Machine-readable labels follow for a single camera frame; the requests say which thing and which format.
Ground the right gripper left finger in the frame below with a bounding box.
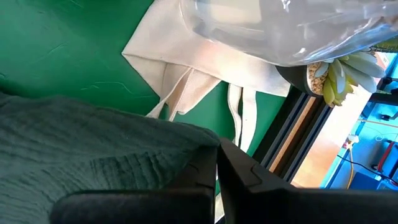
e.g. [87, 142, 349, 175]
[164, 145, 218, 224]

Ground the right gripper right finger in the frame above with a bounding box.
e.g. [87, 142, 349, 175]
[216, 138, 295, 224]

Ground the dark green garment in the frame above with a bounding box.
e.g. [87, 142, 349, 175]
[0, 92, 222, 224]

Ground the white canvas tote bag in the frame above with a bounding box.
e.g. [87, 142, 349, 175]
[121, 0, 292, 154]

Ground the small potted succulent plant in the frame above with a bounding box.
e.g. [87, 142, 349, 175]
[275, 51, 387, 109]

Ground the clear spray bottle black top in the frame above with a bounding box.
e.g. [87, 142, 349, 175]
[179, 0, 398, 68]

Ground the black metal table frame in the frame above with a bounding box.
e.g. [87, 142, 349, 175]
[251, 86, 334, 184]

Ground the black floor cable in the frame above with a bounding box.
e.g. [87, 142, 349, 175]
[336, 154, 398, 188]

